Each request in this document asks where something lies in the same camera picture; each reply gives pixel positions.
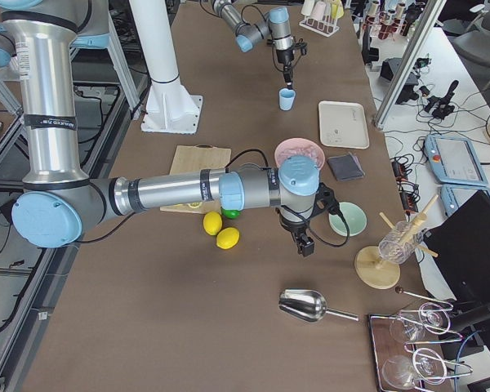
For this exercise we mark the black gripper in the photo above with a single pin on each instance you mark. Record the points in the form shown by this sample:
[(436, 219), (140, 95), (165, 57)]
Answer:
[(294, 228), (283, 55)]

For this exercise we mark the light blue cup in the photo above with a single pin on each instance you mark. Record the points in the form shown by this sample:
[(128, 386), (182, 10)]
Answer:
[(286, 97)]

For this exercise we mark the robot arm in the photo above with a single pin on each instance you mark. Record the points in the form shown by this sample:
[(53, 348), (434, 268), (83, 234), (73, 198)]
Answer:
[(61, 202), (274, 25)]

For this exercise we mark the white cup rack far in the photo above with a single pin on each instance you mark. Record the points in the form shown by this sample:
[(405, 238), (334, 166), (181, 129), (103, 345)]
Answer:
[(322, 17)]

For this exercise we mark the steel ice scoop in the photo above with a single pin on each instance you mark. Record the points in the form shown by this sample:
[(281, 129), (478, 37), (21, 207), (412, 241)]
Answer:
[(309, 305)]

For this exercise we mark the wooden cup stand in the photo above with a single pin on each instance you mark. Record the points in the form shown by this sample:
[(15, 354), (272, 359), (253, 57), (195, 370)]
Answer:
[(381, 274)]

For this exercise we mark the pile of clear ice cubes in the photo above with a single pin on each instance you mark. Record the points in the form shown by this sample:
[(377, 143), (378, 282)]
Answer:
[(285, 151)]

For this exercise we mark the green bowl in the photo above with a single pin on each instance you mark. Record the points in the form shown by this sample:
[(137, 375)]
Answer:
[(354, 216)]

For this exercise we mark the cream rabbit tray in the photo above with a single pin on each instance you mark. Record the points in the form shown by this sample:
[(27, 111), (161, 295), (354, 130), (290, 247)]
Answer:
[(342, 125)]

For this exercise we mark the pink bowl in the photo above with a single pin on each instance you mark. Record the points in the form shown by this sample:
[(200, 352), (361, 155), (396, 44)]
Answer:
[(301, 141)]

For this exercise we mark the yellow lemon near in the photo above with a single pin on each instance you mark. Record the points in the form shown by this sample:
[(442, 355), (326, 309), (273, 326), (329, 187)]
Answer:
[(227, 238)]

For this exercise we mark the yellow lemon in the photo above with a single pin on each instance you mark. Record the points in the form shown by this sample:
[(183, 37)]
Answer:
[(212, 223), (227, 238)]

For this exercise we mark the green lime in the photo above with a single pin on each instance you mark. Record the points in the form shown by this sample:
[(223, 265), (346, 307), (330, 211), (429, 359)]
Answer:
[(230, 214)]

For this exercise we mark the grey folded cloth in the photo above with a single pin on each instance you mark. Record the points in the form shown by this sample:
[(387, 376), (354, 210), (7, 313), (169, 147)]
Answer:
[(346, 167)]

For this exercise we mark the clear glass on stand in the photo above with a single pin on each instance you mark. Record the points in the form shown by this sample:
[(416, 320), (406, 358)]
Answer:
[(394, 248)]

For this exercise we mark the yellow lemon far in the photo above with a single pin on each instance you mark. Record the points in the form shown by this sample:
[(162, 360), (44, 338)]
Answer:
[(212, 223)]

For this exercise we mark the wooden cutting board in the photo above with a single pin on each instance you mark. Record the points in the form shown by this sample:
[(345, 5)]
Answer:
[(194, 158)]

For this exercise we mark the wine glass rack tray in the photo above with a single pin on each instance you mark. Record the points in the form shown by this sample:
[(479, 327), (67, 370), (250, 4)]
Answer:
[(405, 346)]

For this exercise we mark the blue teach pendant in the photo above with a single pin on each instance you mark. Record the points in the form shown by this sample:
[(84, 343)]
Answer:
[(454, 160)]

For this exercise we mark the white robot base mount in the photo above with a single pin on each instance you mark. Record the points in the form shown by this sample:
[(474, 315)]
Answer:
[(170, 108)]

